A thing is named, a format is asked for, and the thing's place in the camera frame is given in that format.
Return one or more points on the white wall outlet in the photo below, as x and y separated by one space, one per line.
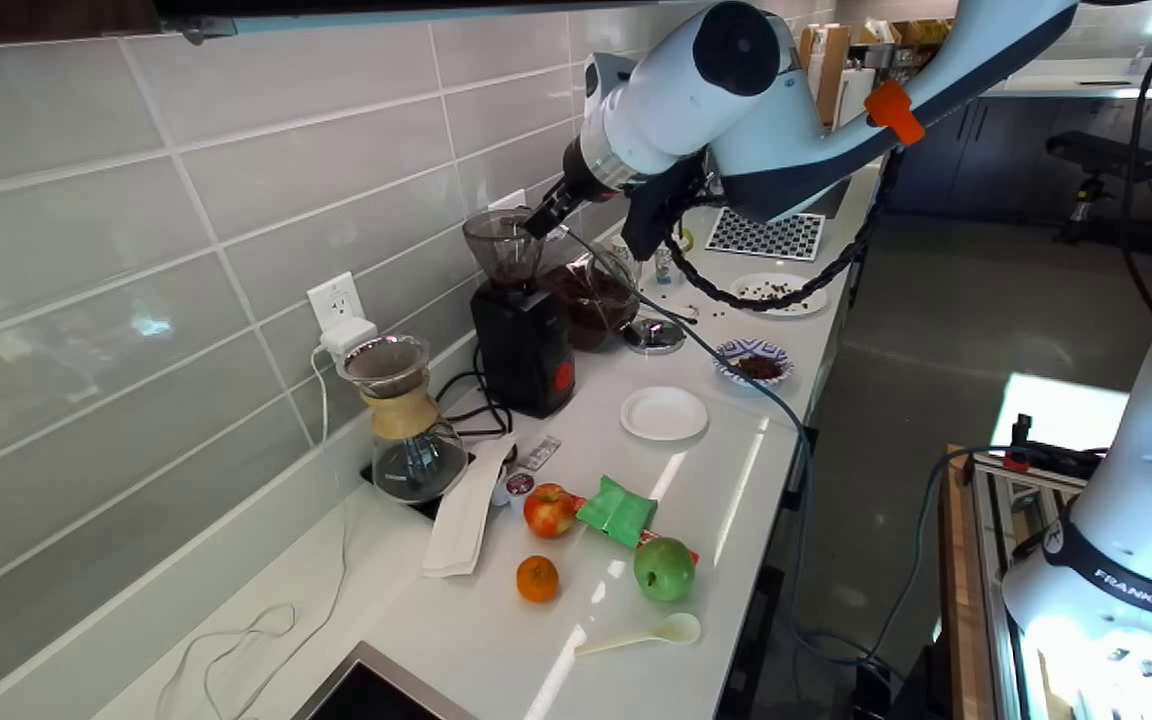
339 308

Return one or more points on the white plastic spoon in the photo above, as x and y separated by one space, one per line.
669 631

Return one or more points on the white plate with coffee beans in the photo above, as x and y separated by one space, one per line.
779 292

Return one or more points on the white folded cloth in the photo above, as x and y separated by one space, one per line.
456 532

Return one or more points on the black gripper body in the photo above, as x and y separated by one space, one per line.
577 186

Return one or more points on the small orange fruit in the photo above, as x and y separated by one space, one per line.
539 583

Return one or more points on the green apple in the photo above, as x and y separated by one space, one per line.
665 568

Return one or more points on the small white plate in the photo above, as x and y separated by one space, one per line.
662 414

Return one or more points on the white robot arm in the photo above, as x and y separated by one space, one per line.
720 105

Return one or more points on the glass jar of coffee beans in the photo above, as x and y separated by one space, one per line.
595 299

